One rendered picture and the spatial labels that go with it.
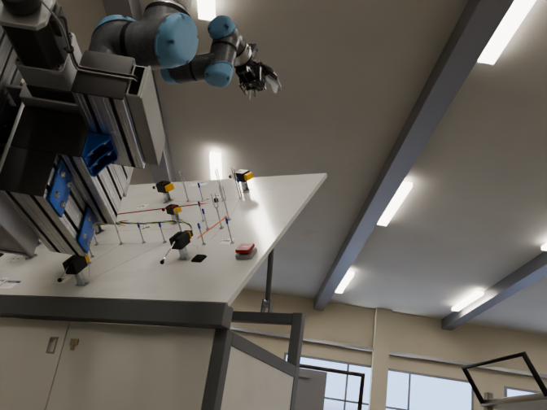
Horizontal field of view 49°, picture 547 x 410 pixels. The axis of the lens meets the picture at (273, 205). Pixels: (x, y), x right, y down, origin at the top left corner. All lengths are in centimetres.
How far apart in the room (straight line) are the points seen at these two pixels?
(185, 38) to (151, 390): 101
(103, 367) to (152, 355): 17
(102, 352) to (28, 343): 31
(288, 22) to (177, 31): 334
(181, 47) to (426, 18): 334
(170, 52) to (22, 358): 122
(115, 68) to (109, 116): 9
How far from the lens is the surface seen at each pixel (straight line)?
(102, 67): 111
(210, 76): 169
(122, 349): 195
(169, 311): 184
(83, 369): 203
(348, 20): 465
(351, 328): 1197
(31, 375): 216
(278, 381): 215
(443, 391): 1221
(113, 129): 118
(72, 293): 212
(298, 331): 230
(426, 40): 480
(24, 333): 223
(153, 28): 143
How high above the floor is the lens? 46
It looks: 23 degrees up
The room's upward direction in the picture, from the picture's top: 9 degrees clockwise
